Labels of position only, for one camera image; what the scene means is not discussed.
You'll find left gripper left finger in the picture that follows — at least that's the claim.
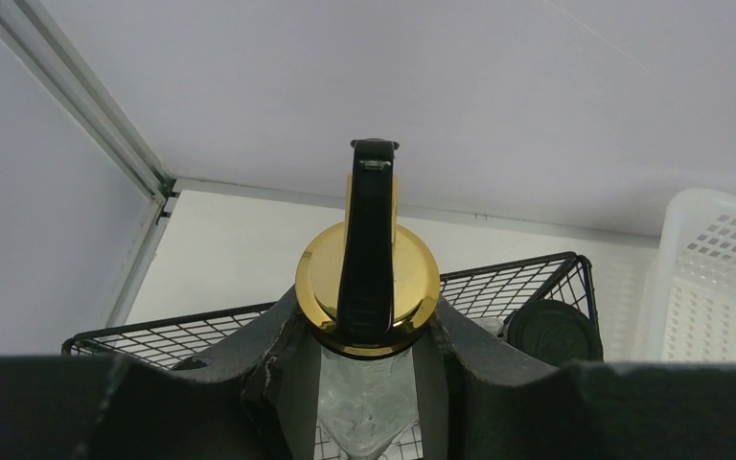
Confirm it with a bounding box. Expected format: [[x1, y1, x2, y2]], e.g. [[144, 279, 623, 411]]
[[0, 290, 320, 459]]

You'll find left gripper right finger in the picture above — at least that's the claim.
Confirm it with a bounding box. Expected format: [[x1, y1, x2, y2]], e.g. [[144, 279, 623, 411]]
[[413, 300, 736, 459]]

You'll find red label sauce bottle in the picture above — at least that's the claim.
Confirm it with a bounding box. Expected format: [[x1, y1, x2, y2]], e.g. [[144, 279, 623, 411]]
[[498, 299, 604, 367]]

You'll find gold cap oil bottle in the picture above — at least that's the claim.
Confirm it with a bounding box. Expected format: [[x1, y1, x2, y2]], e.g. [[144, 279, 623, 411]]
[[294, 138, 440, 459]]

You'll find white plastic basket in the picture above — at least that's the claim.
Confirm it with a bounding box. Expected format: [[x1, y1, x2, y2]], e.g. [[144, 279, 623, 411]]
[[631, 189, 736, 362]]

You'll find black wire rack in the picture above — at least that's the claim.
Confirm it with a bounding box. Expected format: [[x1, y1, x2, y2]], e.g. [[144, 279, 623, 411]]
[[62, 252, 597, 369]]

